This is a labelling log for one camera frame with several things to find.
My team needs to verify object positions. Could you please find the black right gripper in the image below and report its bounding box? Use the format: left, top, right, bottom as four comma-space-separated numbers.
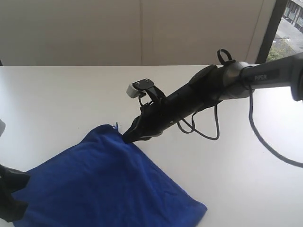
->
122, 85, 218, 143

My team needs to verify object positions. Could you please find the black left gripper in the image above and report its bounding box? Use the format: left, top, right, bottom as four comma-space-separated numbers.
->
0, 165, 30, 222

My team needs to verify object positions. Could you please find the blue microfibre towel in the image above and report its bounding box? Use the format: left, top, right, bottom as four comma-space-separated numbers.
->
13, 125, 207, 227

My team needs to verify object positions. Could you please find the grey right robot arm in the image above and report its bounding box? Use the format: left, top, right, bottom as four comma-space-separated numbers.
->
122, 53, 303, 143

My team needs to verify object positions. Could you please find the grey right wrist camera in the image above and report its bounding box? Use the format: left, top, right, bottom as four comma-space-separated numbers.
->
126, 79, 166, 103

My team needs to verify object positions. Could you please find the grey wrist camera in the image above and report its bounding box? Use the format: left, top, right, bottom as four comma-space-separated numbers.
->
126, 79, 166, 103
0, 120, 6, 137

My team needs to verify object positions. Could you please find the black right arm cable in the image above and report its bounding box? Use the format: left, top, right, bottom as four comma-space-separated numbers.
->
137, 48, 303, 168

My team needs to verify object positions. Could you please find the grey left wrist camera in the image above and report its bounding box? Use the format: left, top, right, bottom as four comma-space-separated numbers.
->
0, 120, 6, 137

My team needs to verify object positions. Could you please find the dark window frame post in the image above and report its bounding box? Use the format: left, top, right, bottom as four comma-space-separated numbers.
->
255, 0, 287, 64

